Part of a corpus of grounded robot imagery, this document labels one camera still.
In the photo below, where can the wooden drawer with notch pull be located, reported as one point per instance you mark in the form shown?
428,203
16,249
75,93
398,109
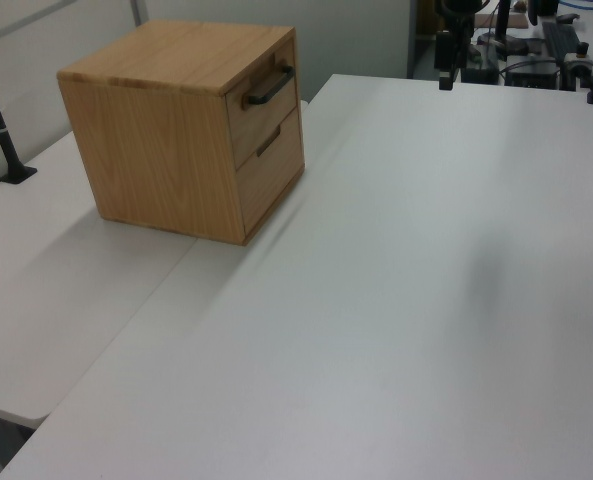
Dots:
271,175

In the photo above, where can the black electronics box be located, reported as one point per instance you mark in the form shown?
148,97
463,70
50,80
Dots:
531,76

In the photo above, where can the tall black camera stand pole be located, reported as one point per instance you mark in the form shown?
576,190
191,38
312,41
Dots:
3,140

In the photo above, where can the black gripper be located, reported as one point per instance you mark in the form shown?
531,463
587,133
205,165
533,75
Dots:
457,9

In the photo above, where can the black computer keyboard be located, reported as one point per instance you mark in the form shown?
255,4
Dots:
560,40

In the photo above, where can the wooden two-drawer cabinet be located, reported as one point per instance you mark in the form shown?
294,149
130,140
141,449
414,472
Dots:
151,140

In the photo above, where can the black computer mouse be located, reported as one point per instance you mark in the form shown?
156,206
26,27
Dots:
566,19

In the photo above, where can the silver device with black knob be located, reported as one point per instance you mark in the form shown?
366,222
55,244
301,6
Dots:
578,62

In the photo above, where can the black monitor stand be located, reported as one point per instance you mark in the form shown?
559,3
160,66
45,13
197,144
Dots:
502,30

